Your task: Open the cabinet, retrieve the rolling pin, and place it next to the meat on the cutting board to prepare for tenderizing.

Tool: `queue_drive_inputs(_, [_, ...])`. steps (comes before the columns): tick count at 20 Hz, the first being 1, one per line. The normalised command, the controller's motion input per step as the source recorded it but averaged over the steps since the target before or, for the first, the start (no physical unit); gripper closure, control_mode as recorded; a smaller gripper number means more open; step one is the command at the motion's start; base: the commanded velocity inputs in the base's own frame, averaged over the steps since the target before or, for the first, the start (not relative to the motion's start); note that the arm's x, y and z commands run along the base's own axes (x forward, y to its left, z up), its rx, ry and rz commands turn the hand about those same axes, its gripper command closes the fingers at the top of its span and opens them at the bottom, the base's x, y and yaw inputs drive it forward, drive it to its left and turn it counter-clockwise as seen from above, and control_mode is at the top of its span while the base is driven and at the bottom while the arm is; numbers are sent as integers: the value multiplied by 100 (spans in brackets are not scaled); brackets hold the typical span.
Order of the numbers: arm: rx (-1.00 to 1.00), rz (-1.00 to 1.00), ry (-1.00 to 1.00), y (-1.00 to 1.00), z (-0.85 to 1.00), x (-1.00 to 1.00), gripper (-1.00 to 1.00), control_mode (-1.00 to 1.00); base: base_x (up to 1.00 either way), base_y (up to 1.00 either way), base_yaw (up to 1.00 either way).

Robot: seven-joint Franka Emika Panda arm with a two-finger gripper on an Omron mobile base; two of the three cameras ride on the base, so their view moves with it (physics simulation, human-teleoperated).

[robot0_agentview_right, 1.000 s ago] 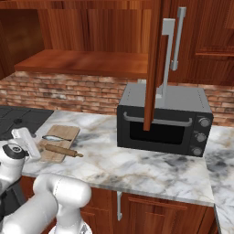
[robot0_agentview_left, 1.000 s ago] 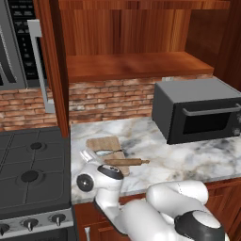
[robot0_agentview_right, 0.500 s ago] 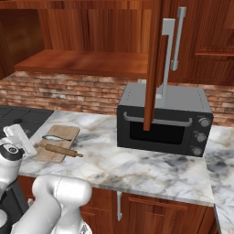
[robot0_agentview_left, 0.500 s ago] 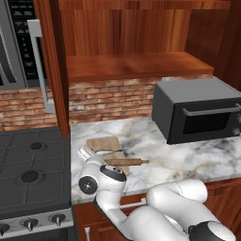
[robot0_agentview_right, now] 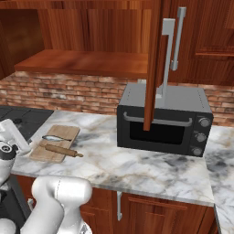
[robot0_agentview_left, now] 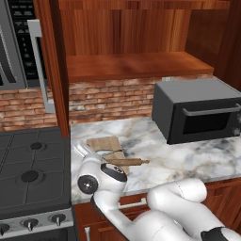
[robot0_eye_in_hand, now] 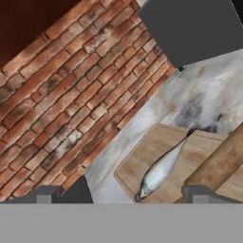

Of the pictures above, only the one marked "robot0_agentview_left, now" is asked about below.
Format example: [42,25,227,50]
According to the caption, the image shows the black gas hob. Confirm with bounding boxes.
[0,125,78,241]

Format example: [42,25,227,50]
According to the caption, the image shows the black hob knob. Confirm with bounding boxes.
[50,213,67,228]
[22,217,40,233]
[0,223,10,237]

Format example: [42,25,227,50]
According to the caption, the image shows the grey cabinet door handle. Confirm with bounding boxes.
[26,19,57,115]

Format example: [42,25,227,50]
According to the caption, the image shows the grey toaster oven handle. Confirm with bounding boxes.
[181,103,241,118]

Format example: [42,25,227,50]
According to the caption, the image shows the dark grey toaster oven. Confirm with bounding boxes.
[152,76,241,146]

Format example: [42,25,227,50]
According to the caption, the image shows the wooden cutting board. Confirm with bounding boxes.
[85,135,131,175]

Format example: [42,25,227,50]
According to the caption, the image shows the pale base cabinet handle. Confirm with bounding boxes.
[83,226,91,241]

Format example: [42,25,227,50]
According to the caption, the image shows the wooden wall cabinet with shelf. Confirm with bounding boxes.
[57,0,233,85]

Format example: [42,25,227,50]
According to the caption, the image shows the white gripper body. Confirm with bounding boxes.
[81,152,104,166]

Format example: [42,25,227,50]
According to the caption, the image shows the wooden base cabinets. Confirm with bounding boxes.
[72,176,241,241]

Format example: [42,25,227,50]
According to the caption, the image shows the black and steel microwave oven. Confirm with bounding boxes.
[0,0,49,91]

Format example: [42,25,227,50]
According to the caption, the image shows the pale drawer handle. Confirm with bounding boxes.
[117,197,149,211]

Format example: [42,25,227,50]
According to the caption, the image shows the wooden rolling pin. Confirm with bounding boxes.
[103,157,151,168]

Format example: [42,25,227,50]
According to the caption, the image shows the dark wooden cabinet door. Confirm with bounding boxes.
[214,0,241,92]

